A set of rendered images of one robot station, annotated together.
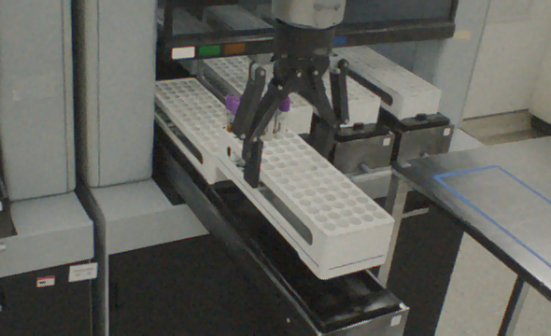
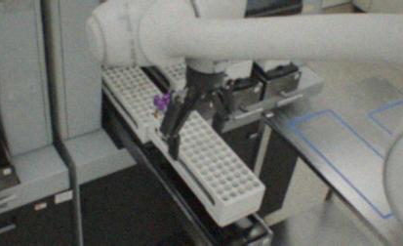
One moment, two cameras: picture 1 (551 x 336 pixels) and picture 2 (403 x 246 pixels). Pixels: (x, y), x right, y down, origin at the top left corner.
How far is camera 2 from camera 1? 0.30 m
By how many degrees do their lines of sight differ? 13
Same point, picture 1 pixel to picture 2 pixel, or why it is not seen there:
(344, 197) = (232, 169)
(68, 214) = (51, 163)
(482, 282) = not seen: hidden behind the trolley
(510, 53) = not seen: outside the picture
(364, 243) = (247, 203)
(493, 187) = (326, 129)
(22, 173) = (19, 140)
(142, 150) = (95, 113)
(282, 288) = (195, 225)
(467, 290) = not seen: hidden behind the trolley
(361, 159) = (240, 102)
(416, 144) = (276, 87)
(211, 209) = (145, 162)
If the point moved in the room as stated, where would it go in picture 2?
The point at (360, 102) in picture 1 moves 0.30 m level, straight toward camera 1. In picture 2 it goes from (238, 65) to (232, 138)
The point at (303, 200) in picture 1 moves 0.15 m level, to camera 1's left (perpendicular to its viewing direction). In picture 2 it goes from (208, 175) to (132, 170)
